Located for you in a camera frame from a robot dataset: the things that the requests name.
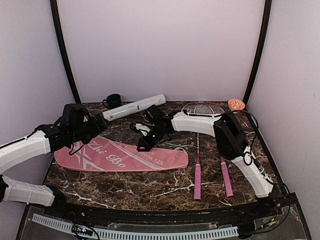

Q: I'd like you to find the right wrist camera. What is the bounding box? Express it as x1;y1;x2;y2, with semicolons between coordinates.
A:
129;122;151;136

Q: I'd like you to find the pink racket bag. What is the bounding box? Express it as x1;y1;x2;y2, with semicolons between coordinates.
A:
54;136;189;173

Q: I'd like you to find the dark green mug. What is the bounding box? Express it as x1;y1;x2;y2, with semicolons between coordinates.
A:
102;93;122;110

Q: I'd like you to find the left black frame post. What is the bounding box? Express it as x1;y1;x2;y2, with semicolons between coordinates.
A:
49;0;82;104

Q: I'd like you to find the grey slotted cable duct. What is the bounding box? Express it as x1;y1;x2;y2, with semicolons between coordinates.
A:
31;213;239;240

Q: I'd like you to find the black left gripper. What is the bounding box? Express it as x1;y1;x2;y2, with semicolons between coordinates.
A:
69;113;109;144

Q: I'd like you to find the black frame post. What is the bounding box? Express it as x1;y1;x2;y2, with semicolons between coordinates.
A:
242;0;272;105
49;0;82;104

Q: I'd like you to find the right black frame post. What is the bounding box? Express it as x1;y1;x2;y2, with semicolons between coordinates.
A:
242;0;272;105

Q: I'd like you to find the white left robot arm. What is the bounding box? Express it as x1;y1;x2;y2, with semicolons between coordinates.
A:
0;103;109;218

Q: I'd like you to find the red racket pink grip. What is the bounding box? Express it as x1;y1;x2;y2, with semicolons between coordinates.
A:
220;157;234;198
182;101;224;201

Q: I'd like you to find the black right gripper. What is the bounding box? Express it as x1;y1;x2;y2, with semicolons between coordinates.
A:
137;125;168;151

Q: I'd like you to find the orange patterned tube lid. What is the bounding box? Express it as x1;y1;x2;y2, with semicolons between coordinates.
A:
228;98;246;111

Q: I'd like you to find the white shuttlecock tube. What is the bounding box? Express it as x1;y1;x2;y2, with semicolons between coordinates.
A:
102;94;166;122

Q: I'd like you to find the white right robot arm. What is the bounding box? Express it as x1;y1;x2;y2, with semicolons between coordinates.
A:
137;102;279;217

